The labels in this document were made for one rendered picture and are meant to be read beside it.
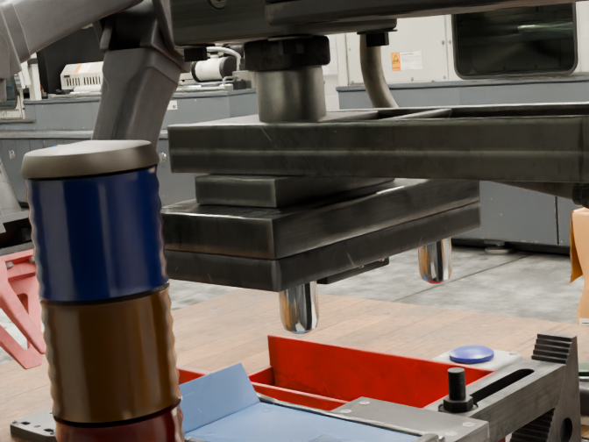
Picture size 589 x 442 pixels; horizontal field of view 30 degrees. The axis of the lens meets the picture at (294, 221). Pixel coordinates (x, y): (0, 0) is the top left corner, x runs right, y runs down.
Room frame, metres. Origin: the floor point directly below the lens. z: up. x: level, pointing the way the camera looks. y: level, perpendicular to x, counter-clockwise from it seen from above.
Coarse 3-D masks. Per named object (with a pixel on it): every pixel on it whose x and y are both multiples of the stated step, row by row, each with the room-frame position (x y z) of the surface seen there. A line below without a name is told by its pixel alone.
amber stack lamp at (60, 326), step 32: (160, 288) 0.31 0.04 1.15; (64, 320) 0.29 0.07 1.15; (96, 320) 0.29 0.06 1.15; (128, 320) 0.29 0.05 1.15; (160, 320) 0.30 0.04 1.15; (64, 352) 0.29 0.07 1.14; (96, 352) 0.29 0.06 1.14; (128, 352) 0.29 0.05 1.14; (160, 352) 0.30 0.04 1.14; (64, 384) 0.29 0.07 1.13; (96, 384) 0.29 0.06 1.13; (128, 384) 0.29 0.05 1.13; (160, 384) 0.30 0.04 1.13; (64, 416) 0.30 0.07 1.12; (96, 416) 0.29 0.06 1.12; (128, 416) 0.29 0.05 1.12
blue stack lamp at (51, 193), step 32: (32, 192) 0.30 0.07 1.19; (64, 192) 0.29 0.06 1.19; (96, 192) 0.29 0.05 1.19; (128, 192) 0.29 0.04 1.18; (32, 224) 0.30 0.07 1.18; (64, 224) 0.29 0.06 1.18; (96, 224) 0.29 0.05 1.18; (128, 224) 0.29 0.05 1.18; (160, 224) 0.31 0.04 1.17; (64, 256) 0.29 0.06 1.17; (96, 256) 0.29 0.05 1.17; (128, 256) 0.29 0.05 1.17; (160, 256) 0.30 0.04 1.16; (64, 288) 0.29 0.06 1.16; (96, 288) 0.29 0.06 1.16; (128, 288) 0.29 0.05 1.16
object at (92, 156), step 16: (80, 144) 0.30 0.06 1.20; (96, 144) 0.30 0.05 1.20; (112, 144) 0.30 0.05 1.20; (128, 144) 0.30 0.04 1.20; (144, 144) 0.30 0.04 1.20; (32, 160) 0.30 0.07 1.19; (48, 160) 0.29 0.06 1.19; (64, 160) 0.29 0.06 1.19; (80, 160) 0.29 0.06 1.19; (96, 160) 0.29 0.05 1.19; (112, 160) 0.29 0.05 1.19; (128, 160) 0.30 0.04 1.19; (144, 160) 0.30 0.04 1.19; (32, 176) 0.29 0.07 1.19; (48, 176) 0.29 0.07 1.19; (64, 176) 0.29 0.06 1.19
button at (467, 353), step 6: (456, 348) 0.96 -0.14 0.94; (462, 348) 0.96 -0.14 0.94; (468, 348) 0.95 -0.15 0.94; (474, 348) 0.95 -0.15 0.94; (480, 348) 0.95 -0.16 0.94; (486, 348) 0.95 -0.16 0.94; (450, 354) 0.95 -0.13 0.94; (456, 354) 0.94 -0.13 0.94; (462, 354) 0.94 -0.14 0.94; (468, 354) 0.94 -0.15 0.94; (474, 354) 0.93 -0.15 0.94; (480, 354) 0.93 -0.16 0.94; (486, 354) 0.94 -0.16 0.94; (492, 354) 0.94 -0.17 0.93; (456, 360) 0.94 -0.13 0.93; (462, 360) 0.93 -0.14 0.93; (468, 360) 0.93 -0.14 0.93; (474, 360) 0.93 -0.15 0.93; (480, 360) 0.93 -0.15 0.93
